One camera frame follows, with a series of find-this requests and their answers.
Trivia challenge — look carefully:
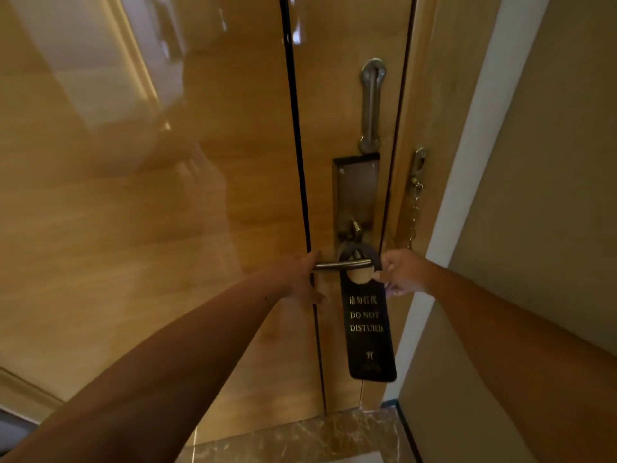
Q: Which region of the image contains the person's right hand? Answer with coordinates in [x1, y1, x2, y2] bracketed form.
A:
[372, 248, 438, 299]

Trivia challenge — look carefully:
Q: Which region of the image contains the person's left hand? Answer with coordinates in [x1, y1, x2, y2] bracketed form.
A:
[268, 250, 328, 306]

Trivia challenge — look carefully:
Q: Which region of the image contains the metal door lever handle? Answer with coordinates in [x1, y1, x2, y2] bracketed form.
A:
[313, 258, 375, 272]

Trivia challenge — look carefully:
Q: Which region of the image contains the black door hanger sign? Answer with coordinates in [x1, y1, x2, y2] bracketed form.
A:
[339, 243, 398, 383]

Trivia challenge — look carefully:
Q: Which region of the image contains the person's right forearm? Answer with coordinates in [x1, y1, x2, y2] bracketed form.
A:
[424, 263, 617, 463]

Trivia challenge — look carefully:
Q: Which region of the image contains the person's left forearm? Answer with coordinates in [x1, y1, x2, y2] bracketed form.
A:
[0, 271, 290, 463]

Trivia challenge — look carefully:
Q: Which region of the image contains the metal door lock plate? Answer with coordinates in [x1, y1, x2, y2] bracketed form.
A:
[332, 152, 381, 266]

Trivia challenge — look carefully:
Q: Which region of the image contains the dark baseboard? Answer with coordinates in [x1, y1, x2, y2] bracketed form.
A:
[381, 399, 424, 463]

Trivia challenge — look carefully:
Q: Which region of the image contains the metal door guard bar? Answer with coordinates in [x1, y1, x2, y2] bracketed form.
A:
[358, 58, 387, 155]

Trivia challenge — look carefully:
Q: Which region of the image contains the white door trim strip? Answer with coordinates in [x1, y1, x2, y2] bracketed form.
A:
[382, 0, 553, 404]

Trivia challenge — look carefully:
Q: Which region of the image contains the glossy wooden door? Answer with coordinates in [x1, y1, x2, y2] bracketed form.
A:
[0, 0, 416, 447]

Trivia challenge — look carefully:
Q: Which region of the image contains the metal door security chain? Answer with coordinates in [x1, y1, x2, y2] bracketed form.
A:
[407, 180, 424, 250]

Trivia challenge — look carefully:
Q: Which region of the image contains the metal chain anchor plate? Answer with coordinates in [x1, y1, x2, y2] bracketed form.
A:
[411, 147, 428, 185]

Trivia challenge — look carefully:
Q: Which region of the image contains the wooden door frame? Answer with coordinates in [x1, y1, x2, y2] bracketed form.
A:
[361, 0, 505, 411]

